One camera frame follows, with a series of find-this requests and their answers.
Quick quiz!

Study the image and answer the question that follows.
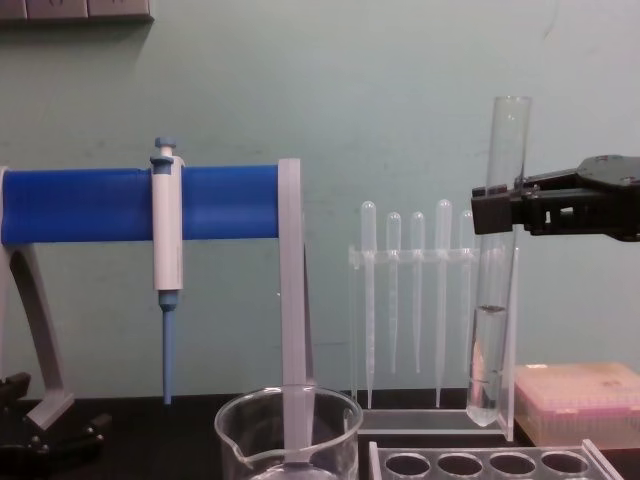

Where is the clear glass test tube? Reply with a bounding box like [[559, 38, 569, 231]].
[[465, 95, 534, 429]]

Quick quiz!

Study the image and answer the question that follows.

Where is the clear glass beaker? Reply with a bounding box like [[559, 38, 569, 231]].
[[214, 383, 365, 480]]

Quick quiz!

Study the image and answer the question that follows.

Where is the grey wall socket panel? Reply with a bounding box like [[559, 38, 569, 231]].
[[0, 0, 155, 22]]

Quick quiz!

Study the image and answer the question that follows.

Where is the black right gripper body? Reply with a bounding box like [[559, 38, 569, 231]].
[[573, 153, 640, 245]]

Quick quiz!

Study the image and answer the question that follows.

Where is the blue and grey pipette stand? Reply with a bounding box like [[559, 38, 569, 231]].
[[0, 158, 319, 471]]

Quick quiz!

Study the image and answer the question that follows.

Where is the white and blue micropipette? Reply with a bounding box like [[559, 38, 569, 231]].
[[150, 135, 188, 405]]

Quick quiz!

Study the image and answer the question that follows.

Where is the pink and yellow tip box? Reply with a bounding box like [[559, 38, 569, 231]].
[[514, 362, 640, 450]]

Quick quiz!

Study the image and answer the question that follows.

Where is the clear test tube rack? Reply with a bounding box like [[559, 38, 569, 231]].
[[368, 438, 627, 480]]

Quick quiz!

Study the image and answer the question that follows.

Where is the clear acrylic dropper rack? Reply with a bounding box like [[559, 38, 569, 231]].
[[347, 243, 521, 442]]

